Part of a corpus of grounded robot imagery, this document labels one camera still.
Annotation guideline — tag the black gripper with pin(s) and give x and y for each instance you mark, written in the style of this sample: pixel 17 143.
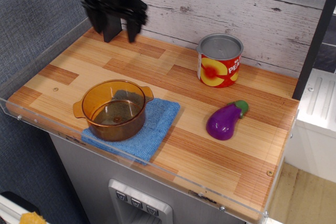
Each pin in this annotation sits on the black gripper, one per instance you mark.
pixel 133 11

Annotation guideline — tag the red yellow peach can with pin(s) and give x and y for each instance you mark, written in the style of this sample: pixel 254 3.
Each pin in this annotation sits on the red yellow peach can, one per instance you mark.
pixel 219 57

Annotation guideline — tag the purple toy eggplant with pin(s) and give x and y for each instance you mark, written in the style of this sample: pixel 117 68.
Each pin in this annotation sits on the purple toy eggplant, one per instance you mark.
pixel 221 124

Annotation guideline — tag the amber glass pot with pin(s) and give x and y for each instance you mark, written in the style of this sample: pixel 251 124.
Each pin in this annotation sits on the amber glass pot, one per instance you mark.
pixel 114 109

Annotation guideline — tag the blue microfiber cloth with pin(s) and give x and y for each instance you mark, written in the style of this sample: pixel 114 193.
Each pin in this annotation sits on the blue microfiber cloth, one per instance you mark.
pixel 140 148

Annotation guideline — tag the grey cabinet with dispenser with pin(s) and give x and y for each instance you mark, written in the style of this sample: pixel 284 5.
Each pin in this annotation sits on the grey cabinet with dispenser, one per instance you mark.
pixel 113 189

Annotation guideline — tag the yellow black object corner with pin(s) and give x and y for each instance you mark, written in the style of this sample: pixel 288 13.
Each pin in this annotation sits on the yellow black object corner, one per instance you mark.
pixel 15 209

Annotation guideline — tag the white appliance at right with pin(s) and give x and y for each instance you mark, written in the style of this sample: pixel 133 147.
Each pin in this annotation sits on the white appliance at right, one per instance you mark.
pixel 311 146

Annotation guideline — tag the dark vertical post left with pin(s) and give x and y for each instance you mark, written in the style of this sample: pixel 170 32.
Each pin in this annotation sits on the dark vertical post left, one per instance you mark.
pixel 113 28

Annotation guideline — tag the dark vertical post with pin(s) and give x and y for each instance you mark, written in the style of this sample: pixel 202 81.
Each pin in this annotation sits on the dark vertical post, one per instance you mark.
pixel 113 28
pixel 310 59

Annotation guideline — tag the dark vertical post right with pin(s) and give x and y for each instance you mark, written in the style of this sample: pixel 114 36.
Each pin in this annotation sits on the dark vertical post right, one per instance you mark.
pixel 310 59

